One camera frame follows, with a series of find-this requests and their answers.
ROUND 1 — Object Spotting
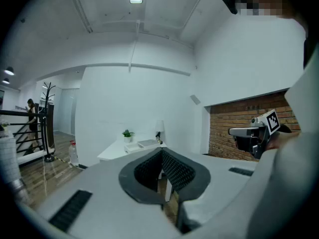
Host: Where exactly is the white table lamp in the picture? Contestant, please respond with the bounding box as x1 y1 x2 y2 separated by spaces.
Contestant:
154 119 165 145

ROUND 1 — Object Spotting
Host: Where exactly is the black stair railing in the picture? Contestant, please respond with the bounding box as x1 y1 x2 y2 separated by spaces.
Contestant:
0 110 48 157

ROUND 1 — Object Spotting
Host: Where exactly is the brown wooden post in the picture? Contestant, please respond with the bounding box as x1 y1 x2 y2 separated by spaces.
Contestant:
46 103 55 149

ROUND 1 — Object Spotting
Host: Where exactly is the person's black clothing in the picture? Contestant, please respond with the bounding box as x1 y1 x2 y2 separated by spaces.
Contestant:
303 35 319 69

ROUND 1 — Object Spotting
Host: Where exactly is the person's head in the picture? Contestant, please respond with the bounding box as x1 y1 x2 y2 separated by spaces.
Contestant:
235 0 296 19

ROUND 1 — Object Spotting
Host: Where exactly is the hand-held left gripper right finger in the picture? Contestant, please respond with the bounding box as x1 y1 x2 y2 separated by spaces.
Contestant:
161 148 258 234

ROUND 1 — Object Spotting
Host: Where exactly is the green potted plant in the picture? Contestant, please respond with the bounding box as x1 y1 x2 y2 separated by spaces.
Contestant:
122 129 136 143

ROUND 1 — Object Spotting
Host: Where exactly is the white ceiling conduit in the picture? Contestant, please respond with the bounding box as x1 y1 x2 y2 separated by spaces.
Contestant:
128 20 141 73

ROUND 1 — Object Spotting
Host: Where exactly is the black coat rack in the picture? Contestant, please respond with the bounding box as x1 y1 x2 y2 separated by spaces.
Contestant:
39 82 57 163

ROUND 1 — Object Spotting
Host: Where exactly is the clear plastic water bottle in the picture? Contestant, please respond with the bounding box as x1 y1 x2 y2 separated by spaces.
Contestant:
68 140 79 166

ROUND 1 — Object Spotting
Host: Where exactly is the white floor cable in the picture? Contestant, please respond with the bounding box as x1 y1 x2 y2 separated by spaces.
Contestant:
41 155 51 197

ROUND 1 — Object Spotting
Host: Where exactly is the checked grey cloth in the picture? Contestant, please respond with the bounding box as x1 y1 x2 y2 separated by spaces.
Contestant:
0 130 21 184

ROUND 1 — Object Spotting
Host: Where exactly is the yellow black floor tape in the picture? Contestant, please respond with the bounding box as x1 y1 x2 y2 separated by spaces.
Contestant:
53 155 84 169

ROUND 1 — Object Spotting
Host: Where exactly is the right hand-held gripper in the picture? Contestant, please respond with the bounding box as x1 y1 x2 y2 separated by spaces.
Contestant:
228 109 281 159

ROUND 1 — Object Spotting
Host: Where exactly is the person's right forearm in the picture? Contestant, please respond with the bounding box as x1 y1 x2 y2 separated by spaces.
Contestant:
266 130 303 152

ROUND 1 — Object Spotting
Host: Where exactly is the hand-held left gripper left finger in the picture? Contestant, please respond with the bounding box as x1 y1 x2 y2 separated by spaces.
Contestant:
37 147 181 239

